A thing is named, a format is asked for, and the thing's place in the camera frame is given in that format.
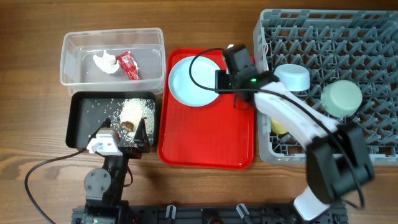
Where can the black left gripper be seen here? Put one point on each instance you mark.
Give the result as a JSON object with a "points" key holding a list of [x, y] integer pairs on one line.
{"points": [[141, 139]]}

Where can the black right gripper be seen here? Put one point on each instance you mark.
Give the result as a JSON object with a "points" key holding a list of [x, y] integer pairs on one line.
{"points": [[221, 81]]}

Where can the food scraps with rice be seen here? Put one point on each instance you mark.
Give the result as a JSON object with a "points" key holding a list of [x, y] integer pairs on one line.
{"points": [[125, 115]]}

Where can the light blue plate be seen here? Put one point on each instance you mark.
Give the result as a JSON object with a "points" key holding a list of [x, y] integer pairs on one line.
{"points": [[184, 90]]}

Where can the light blue small bowl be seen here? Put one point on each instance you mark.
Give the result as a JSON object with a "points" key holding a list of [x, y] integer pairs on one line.
{"points": [[294, 77]]}

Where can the yellow plastic cup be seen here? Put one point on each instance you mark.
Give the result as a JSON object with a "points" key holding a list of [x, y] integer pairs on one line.
{"points": [[277, 127]]}

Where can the white napkin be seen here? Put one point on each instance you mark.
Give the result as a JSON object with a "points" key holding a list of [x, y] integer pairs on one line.
{"points": [[107, 63]]}

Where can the red ketchup packet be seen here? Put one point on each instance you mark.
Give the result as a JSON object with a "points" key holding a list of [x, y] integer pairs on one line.
{"points": [[128, 65]]}

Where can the mint green bowl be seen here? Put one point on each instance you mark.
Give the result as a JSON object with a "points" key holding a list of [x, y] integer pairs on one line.
{"points": [[341, 99]]}

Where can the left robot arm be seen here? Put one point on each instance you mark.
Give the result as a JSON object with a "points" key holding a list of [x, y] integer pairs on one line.
{"points": [[104, 186]]}

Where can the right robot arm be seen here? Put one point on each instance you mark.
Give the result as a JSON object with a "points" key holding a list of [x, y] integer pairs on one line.
{"points": [[337, 161]]}

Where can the black waste tray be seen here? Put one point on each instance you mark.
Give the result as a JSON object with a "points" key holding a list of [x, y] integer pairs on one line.
{"points": [[78, 137]]}

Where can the grey dishwasher rack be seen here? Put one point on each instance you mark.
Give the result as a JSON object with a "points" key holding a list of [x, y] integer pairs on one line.
{"points": [[358, 46]]}

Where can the red serving tray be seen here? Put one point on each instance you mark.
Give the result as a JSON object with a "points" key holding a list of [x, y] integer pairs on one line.
{"points": [[219, 135]]}

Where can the clear plastic bin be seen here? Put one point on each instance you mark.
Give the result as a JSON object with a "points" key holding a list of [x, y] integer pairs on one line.
{"points": [[79, 72]]}

